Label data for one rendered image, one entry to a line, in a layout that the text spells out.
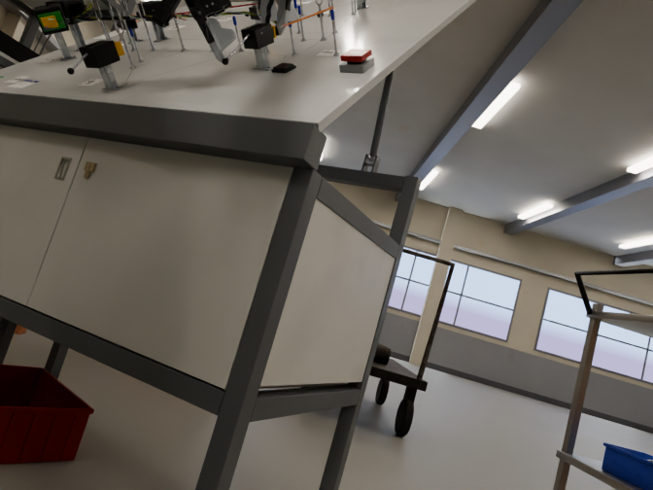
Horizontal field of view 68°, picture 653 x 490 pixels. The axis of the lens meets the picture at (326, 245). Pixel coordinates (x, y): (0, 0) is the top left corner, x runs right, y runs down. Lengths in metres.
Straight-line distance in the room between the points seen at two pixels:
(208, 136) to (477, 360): 10.53
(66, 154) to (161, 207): 0.34
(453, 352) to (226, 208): 10.29
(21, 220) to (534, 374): 11.06
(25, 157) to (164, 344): 0.66
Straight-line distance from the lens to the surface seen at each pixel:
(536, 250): 11.79
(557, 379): 11.94
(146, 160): 1.08
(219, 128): 0.93
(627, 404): 12.76
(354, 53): 1.08
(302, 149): 0.82
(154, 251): 0.99
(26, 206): 1.33
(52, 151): 1.32
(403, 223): 1.36
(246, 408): 0.85
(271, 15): 1.26
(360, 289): 1.15
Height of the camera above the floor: 0.58
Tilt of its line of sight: 7 degrees up
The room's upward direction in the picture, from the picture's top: 16 degrees clockwise
